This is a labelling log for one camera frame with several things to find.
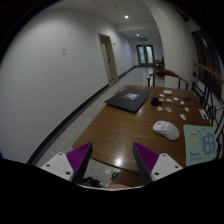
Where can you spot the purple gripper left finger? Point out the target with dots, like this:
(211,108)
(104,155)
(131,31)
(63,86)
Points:
(70,166)

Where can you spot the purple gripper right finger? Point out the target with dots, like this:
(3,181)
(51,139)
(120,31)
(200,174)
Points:
(153,166)

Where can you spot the white computer mouse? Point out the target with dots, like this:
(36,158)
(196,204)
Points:
(166,129)

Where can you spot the black mouse pad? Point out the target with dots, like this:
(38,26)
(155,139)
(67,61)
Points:
(130,99)

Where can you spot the small white eraser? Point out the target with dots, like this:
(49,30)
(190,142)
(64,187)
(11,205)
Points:
(183,116)

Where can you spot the light green booklet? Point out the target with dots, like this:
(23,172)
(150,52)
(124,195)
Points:
(200,144)

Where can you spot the small black box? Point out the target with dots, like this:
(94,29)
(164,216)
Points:
(155,101)

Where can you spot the white small box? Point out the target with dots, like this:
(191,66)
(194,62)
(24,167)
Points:
(167,92)

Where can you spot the wooden chair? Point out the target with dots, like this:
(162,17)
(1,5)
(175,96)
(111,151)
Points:
(162,73)

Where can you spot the wooden handrail with railing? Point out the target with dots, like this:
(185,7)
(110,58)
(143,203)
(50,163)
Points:
(209,87)

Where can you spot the glass double door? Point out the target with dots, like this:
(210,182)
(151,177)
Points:
(145,55)

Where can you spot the beige side door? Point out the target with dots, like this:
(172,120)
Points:
(108,57)

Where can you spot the green exit sign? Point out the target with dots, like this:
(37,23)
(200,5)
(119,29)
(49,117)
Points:
(142,39)

